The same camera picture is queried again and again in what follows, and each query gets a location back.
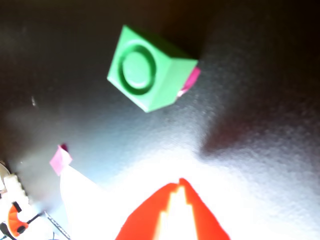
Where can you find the small crumpled pink tape mark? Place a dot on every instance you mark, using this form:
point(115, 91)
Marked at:
point(192, 77)

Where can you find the pink tape strip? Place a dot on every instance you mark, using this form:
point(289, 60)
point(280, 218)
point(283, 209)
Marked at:
point(60, 161)

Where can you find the white numbered grid paper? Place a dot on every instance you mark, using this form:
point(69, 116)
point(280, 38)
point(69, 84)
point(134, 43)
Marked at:
point(82, 200)

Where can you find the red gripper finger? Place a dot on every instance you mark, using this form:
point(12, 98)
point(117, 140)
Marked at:
point(205, 222)
point(145, 220)

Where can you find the black metal ruler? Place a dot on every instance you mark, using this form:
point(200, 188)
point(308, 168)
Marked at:
point(56, 223)

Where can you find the green cube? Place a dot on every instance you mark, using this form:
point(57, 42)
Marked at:
point(140, 67)

